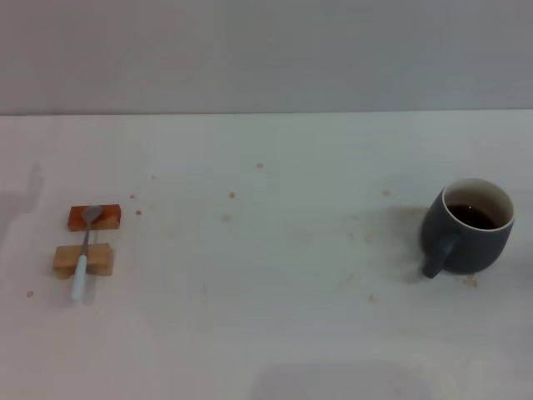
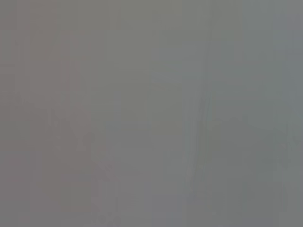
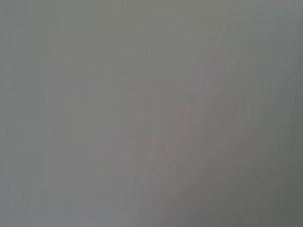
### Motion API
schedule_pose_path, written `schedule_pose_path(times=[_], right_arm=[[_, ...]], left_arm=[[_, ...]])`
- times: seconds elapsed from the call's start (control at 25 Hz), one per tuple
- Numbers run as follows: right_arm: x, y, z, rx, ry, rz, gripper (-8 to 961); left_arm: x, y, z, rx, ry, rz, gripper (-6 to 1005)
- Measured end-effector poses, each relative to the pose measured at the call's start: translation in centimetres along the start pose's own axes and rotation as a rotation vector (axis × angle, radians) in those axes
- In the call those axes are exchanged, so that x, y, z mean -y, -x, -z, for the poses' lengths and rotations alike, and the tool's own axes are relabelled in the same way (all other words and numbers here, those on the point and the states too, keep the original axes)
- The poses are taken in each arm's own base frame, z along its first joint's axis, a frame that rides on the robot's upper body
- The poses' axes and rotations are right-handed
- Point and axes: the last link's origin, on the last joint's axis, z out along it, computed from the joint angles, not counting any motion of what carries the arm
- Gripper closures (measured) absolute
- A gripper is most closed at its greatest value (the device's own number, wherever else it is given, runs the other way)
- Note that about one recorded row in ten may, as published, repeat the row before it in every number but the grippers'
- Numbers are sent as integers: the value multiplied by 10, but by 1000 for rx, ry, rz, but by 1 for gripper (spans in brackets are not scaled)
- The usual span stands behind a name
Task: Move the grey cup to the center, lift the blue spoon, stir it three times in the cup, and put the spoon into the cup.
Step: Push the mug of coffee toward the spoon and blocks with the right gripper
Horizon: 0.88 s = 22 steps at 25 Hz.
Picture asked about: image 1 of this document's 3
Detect reddish brown wooden block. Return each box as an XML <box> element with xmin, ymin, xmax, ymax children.
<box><xmin>67</xmin><ymin>203</ymin><xmax>123</xmax><ymax>233</ymax></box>

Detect dark grey ceramic mug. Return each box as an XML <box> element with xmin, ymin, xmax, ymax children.
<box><xmin>419</xmin><ymin>177</ymin><xmax>516</xmax><ymax>279</ymax></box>

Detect light wooden block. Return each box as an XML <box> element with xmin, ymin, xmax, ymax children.
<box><xmin>52</xmin><ymin>243</ymin><xmax>115</xmax><ymax>281</ymax></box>

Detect blue-handled metal spoon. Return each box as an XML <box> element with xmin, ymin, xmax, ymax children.
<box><xmin>70</xmin><ymin>205</ymin><xmax>104</xmax><ymax>302</ymax></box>

